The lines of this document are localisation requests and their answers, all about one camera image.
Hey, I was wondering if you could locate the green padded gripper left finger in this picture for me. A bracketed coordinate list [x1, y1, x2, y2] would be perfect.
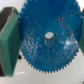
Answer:
[0, 7, 21, 76]

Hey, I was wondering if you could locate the metal peg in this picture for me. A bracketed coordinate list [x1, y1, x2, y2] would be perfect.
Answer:
[44, 32, 55, 48]

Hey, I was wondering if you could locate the blue gear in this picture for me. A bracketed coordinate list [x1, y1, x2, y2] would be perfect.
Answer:
[19, 0, 82, 72]

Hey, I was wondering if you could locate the green padded gripper right finger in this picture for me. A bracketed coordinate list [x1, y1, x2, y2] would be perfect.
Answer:
[77, 9, 84, 64]

